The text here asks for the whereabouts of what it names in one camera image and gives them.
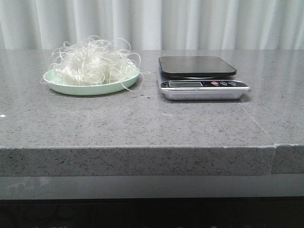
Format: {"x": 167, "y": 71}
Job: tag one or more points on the white vermicelli noodle bundle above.
{"x": 95, "y": 61}

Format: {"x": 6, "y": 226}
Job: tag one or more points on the black silver electronic kitchen scale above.
{"x": 199, "y": 78}

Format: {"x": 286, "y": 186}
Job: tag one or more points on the white pleated curtain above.
{"x": 154, "y": 24}

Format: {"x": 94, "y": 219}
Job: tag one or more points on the light green round plate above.
{"x": 83, "y": 90}

